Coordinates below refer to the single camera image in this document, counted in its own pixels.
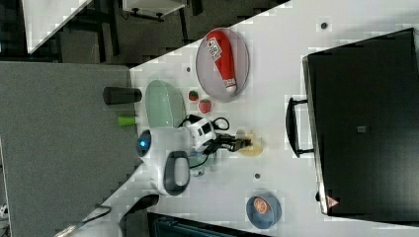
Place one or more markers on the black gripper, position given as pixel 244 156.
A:
pixel 226 141

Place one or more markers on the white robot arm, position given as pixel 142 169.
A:
pixel 165 153

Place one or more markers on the light green mug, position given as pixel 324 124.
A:
pixel 198 164

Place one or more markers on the large red toy strawberry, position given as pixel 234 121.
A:
pixel 205 106

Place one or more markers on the orange slice toy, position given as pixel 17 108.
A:
pixel 261 205

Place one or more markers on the small red toy strawberry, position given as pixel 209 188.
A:
pixel 193 95

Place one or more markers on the grey round plate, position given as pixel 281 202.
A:
pixel 208 75

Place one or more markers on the blue bowl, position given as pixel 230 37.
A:
pixel 267 218

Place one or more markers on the green perforated colander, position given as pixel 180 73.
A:
pixel 164 104

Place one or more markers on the red ketchup bottle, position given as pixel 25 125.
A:
pixel 220 51

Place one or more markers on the black toaster oven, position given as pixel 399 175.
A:
pixel 362 100

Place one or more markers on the white cabinet on wheels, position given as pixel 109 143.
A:
pixel 153 10

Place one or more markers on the black cylinder post upper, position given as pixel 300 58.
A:
pixel 118 95

